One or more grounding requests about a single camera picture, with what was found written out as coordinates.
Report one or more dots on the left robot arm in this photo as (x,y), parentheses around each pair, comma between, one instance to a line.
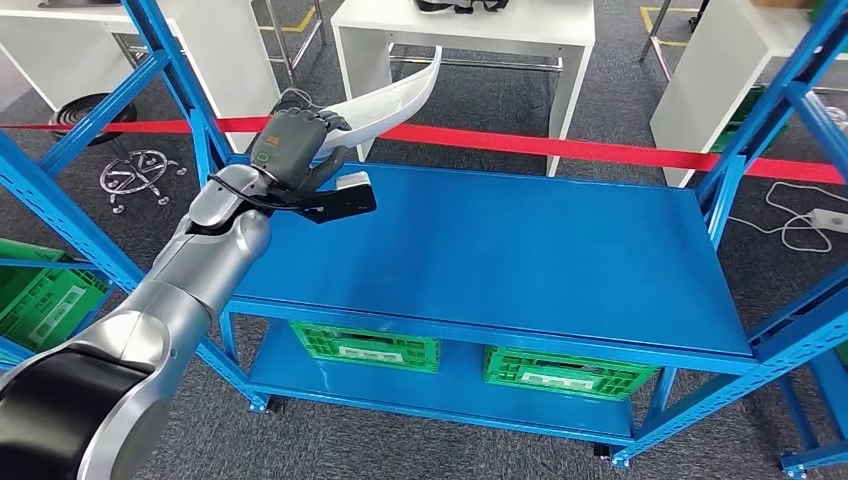
(199,265)

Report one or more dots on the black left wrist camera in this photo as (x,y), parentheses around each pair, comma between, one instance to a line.
(344,204)

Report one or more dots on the red barrier belt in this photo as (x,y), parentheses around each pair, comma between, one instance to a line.
(530,146)
(152,126)

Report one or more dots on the chrome star stool base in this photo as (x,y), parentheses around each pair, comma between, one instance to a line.
(141,173)

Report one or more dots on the white power strip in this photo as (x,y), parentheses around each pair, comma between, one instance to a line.
(831,220)

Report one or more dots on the black round stool seat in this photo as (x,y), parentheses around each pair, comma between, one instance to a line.
(73,109)

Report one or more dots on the white table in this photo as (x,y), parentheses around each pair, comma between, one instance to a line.
(464,26)
(709,79)
(53,53)

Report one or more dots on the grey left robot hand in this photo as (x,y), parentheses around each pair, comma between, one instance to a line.
(291,146)

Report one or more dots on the metal table legs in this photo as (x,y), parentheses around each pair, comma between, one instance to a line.
(652,30)
(278,43)

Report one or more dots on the white curved plastic part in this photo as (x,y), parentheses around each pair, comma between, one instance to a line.
(391,106)

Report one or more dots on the brown cardboard box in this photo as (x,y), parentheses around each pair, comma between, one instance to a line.
(785,3)

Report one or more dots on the green plastic crate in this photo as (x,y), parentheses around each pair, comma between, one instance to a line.
(570,374)
(53,305)
(755,122)
(364,348)

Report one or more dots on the chrome tube frame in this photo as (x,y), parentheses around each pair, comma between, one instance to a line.
(477,63)

